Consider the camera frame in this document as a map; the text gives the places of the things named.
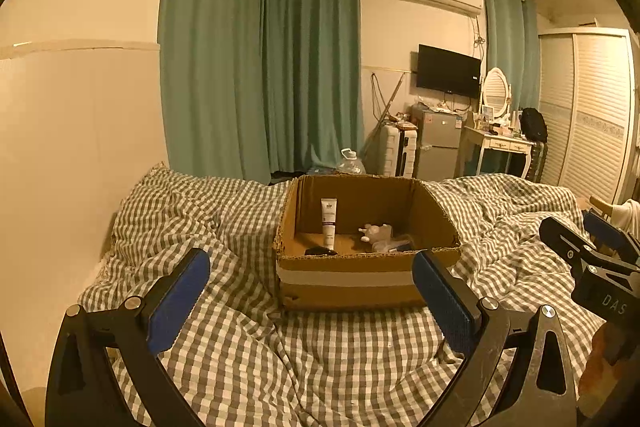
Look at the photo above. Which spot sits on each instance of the person's right hand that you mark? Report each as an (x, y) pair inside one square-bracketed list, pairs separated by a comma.
[(602, 367)]

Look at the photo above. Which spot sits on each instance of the small photo frame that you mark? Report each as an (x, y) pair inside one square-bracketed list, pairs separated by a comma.
[(487, 111)]

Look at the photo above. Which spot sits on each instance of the black wall television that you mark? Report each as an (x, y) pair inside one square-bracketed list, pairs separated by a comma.
[(447, 69)]

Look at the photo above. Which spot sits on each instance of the dark green suitcase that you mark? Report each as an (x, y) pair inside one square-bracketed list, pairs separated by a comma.
[(540, 162)]

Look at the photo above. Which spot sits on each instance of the white louvred wardrobe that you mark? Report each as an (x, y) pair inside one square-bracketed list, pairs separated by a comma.
[(595, 117)]

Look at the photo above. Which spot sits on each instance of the black backpack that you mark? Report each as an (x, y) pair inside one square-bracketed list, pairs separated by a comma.
[(533, 125)]

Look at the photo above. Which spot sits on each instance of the green corner curtain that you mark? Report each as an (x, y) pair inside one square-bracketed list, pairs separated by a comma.
[(315, 57)]

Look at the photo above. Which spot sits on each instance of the large clear water bottle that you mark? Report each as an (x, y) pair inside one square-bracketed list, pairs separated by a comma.
[(350, 164)]

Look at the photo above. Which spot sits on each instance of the small white plush toy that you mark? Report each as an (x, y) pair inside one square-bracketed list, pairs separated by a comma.
[(375, 232)]

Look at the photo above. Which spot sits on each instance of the white tube with purple label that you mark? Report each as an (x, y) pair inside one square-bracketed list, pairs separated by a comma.
[(328, 219)]

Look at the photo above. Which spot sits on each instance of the cardboard box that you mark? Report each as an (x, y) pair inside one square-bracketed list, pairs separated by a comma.
[(350, 282)]

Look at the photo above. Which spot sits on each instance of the narrow green curtain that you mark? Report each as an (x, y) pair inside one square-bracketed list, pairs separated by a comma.
[(512, 37)]

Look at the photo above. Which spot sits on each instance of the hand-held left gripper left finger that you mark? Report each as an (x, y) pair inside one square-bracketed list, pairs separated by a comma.
[(177, 302)]

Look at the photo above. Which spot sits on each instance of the pale cloth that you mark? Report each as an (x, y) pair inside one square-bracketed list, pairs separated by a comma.
[(625, 213)]

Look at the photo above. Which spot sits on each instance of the green checked blanket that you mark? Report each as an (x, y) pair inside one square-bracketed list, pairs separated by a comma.
[(225, 227)]

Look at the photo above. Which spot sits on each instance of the small grey fridge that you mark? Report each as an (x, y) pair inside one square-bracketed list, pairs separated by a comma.
[(437, 142)]

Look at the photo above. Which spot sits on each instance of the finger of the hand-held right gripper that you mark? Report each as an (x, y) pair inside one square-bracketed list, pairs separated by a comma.
[(612, 232), (565, 239)]

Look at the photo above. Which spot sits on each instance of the wide green curtain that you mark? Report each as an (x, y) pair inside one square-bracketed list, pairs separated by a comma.
[(210, 57)]

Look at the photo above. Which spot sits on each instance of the white dressing table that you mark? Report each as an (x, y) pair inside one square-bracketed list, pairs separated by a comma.
[(495, 142)]

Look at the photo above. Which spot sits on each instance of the broom sticks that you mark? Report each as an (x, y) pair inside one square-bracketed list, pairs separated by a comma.
[(387, 107)]

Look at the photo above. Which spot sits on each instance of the white oval mirror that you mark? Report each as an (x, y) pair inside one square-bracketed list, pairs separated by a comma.
[(495, 89)]

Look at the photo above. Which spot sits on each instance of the clear packet with blue label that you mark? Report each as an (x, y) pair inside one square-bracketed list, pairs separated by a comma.
[(395, 244)]

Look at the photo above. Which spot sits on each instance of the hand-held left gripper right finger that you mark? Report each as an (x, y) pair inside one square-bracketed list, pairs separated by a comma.
[(445, 302)]

